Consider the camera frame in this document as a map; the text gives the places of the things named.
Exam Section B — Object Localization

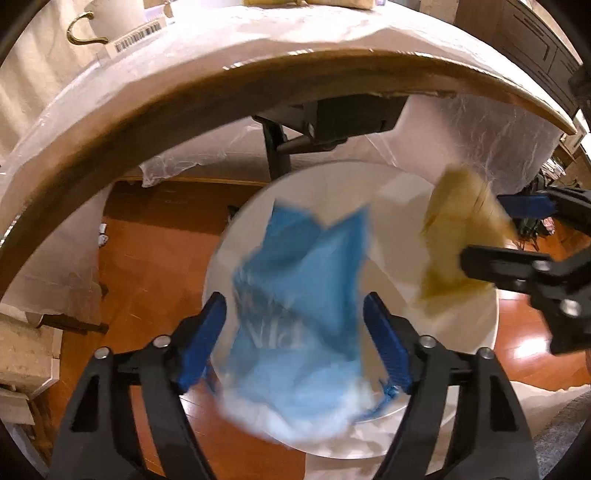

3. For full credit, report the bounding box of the clear plastic table cover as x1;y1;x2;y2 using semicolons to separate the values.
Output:
1;4;575;319

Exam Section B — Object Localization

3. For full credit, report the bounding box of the dark wooden cabinet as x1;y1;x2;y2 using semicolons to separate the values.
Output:
454;0;580;117

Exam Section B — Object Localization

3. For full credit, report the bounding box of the black table leg bracket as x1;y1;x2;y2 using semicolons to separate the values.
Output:
252;94;408;180

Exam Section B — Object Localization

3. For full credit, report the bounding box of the white round trash bin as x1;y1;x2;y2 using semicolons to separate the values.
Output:
203;160;501;460

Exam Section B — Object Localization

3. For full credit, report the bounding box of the blue plastic bag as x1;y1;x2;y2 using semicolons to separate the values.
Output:
219;203;372;442

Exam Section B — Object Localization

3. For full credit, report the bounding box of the white mug gold handle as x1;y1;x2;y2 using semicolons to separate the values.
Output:
65;0;153;46

